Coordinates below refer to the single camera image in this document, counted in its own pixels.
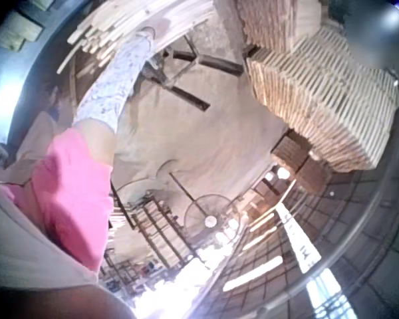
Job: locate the bundle of long wooden slats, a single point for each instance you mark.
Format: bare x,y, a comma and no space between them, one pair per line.
119,23

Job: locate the black metal stand frame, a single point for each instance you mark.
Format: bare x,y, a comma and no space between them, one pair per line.
186,63

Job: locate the white hanging banner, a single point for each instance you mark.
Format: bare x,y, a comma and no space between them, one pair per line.
297,239

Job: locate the person's right hand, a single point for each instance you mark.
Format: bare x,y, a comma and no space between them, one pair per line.
147,36

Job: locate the metal rack with wood pieces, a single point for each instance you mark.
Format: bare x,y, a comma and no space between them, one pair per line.
153,226

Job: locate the round standing fan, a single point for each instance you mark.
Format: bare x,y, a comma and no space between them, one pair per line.
210,216

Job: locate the large stack of wooden slats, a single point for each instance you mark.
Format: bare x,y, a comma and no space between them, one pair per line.
322,93

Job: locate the brown wooden pallet block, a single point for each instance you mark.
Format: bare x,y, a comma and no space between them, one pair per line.
296,156

